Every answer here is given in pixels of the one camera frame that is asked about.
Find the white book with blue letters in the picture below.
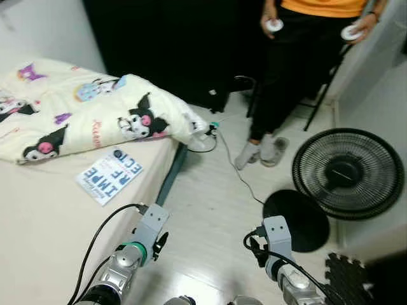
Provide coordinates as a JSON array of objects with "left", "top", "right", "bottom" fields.
[{"left": 74, "top": 147, "right": 144, "bottom": 207}]

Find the cream cartoon print quilt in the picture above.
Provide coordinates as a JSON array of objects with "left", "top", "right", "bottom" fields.
[{"left": 0, "top": 58, "right": 211, "bottom": 165}]

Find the white round controller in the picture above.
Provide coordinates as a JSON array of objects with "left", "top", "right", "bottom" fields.
[
  {"left": 340, "top": 24, "right": 361, "bottom": 41},
  {"left": 266, "top": 18, "right": 285, "bottom": 33}
]

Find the person's right hand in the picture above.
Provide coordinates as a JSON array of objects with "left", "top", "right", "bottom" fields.
[{"left": 260, "top": 13, "right": 286, "bottom": 41}]

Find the person's left hand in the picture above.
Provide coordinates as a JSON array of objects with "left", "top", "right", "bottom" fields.
[{"left": 341, "top": 11, "right": 378, "bottom": 44}]

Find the grey robot left leg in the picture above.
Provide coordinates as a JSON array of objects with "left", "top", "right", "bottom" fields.
[{"left": 162, "top": 295, "right": 196, "bottom": 305}]

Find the black foam puzzle mat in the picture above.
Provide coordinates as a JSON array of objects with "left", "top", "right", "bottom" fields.
[{"left": 325, "top": 252, "right": 407, "bottom": 305}]

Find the grey slipper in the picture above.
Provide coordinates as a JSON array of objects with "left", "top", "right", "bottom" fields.
[
  {"left": 260, "top": 135, "right": 291, "bottom": 168},
  {"left": 233, "top": 140, "right": 262, "bottom": 172}
]

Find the white power strip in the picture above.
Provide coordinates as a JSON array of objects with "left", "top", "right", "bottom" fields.
[{"left": 190, "top": 121, "right": 221, "bottom": 138}]

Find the bed with cream sheet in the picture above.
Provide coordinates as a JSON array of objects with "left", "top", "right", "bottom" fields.
[{"left": 0, "top": 54, "right": 180, "bottom": 305}]

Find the black metal stand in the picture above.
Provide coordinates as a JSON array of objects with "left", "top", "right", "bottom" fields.
[{"left": 304, "top": 43, "right": 358, "bottom": 132}]

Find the person in orange shirt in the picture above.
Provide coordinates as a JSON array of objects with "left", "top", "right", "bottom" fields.
[{"left": 233, "top": 0, "right": 389, "bottom": 171}]

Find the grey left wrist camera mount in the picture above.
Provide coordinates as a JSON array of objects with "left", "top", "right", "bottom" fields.
[{"left": 132, "top": 203, "right": 170, "bottom": 246}]

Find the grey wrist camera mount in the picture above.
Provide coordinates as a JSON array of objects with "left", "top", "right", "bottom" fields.
[
  {"left": 132, "top": 203, "right": 170, "bottom": 246},
  {"left": 262, "top": 215, "right": 293, "bottom": 262}
]

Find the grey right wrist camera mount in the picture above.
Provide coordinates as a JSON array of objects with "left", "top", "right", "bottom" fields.
[{"left": 262, "top": 215, "right": 293, "bottom": 262}]

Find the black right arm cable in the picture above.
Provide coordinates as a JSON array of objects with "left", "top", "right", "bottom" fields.
[{"left": 243, "top": 229, "right": 345, "bottom": 305}]

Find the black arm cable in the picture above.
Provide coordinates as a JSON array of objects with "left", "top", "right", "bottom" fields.
[
  {"left": 243, "top": 229, "right": 345, "bottom": 305},
  {"left": 66, "top": 203, "right": 149, "bottom": 305}
]

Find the dark teal bed frame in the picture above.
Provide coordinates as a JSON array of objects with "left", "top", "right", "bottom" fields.
[{"left": 155, "top": 142, "right": 190, "bottom": 208}]

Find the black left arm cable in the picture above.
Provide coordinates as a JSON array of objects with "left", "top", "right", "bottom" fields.
[{"left": 66, "top": 203, "right": 149, "bottom": 305}]

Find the thin grey power cable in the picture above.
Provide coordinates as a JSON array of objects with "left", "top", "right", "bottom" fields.
[{"left": 216, "top": 130, "right": 266, "bottom": 206}]

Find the black floor cable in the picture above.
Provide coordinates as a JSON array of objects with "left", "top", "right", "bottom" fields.
[{"left": 186, "top": 134, "right": 219, "bottom": 154}]

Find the black pedestal fan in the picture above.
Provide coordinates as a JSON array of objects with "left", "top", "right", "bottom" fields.
[{"left": 261, "top": 128, "right": 406, "bottom": 254}]

